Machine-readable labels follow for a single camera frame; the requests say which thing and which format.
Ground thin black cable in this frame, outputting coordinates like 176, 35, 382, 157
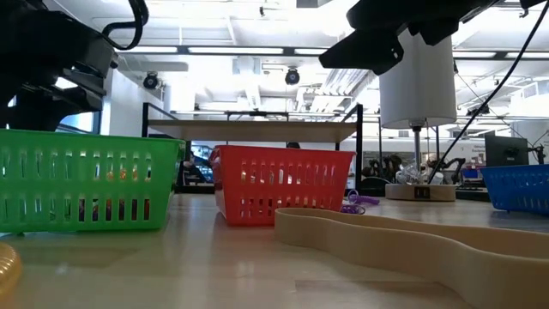
426, 0, 549, 185

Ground blue plastic basket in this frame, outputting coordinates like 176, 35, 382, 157
480, 164, 549, 215

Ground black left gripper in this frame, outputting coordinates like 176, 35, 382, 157
0, 0, 118, 130

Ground red plastic basket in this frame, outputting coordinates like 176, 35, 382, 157
208, 144, 357, 227

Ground white shade table lamp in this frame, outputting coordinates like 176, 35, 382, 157
378, 27, 458, 203

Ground crumpled clear plastic wrap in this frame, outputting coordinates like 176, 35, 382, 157
394, 165, 445, 186

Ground beige rubber band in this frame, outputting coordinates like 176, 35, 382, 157
273, 207, 549, 309

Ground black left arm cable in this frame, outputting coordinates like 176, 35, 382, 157
101, 0, 150, 52

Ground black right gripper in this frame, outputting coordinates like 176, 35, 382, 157
319, 0, 501, 76

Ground black computer monitor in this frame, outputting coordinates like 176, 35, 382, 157
484, 135, 529, 167

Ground green plastic basket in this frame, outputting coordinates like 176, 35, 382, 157
0, 128, 186, 235

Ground long ceiling light bar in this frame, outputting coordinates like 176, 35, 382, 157
115, 45, 381, 56

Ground wooden shelf riser black legs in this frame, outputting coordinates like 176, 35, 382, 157
141, 101, 365, 194

